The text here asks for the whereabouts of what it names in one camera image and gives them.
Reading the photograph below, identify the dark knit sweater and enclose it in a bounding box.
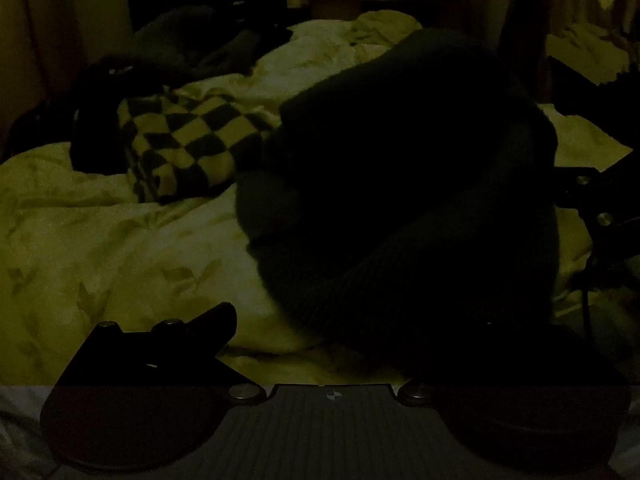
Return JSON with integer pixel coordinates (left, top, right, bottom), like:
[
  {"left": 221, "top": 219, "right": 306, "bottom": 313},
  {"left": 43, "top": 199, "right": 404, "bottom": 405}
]
[{"left": 235, "top": 27, "right": 560, "bottom": 381}]

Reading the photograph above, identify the checkered fleece cloth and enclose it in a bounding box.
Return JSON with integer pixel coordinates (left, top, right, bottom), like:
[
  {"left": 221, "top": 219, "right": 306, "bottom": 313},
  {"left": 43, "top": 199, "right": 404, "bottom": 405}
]
[{"left": 116, "top": 84, "right": 281, "bottom": 205}]

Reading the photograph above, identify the dark clothes pile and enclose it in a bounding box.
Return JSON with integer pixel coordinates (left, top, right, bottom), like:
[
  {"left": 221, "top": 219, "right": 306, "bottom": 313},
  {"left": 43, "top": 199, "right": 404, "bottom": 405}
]
[{"left": 70, "top": 5, "right": 293, "bottom": 106}]

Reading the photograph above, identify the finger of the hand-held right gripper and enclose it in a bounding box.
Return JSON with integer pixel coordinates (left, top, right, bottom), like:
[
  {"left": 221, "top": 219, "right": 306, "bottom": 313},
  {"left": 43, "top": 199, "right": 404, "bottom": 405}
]
[{"left": 552, "top": 152, "right": 640, "bottom": 241}]

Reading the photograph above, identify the pale floral duvet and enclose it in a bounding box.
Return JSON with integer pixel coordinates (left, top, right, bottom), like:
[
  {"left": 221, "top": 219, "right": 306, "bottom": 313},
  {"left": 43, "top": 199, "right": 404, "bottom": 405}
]
[{"left": 0, "top": 10, "right": 636, "bottom": 386}]

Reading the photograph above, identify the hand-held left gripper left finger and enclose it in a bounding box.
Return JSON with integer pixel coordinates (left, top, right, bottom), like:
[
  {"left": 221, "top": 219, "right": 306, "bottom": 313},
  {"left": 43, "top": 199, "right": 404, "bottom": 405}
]
[{"left": 54, "top": 302, "right": 264, "bottom": 405}]

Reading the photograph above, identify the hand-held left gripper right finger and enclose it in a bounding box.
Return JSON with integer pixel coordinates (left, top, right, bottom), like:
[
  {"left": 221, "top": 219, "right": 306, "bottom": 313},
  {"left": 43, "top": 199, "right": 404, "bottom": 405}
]
[{"left": 401, "top": 320, "right": 618, "bottom": 407}]

